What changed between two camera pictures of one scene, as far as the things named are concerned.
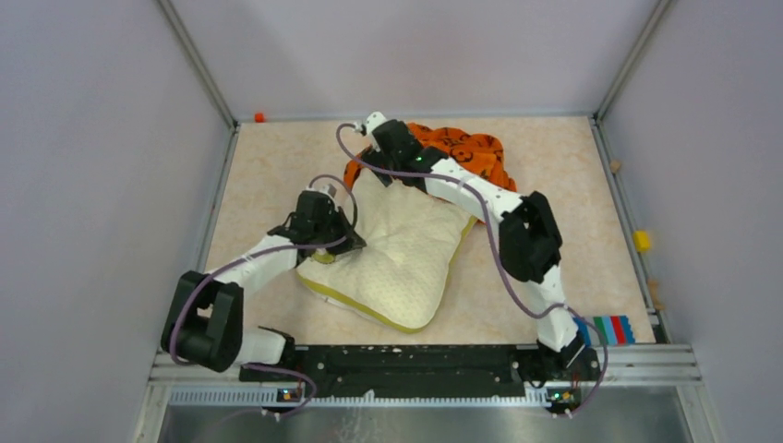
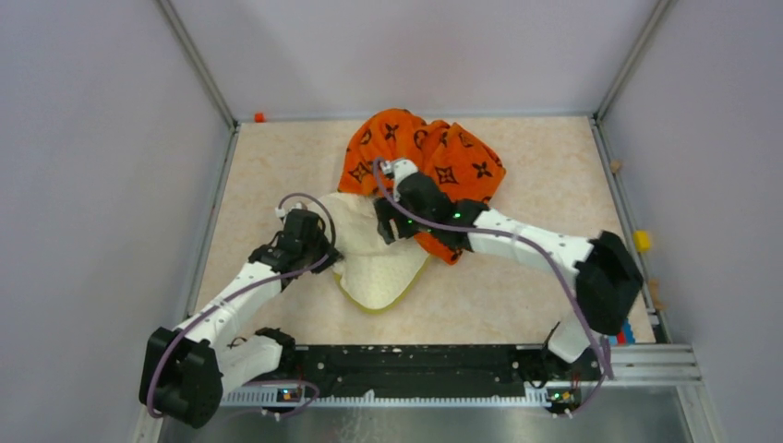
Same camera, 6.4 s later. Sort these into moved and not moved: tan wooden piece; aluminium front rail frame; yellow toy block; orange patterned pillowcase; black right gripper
Moved: black right gripper; orange patterned pillowcase
Not moved: tan wooden piece; aluminium front rail frame; yellow toy block
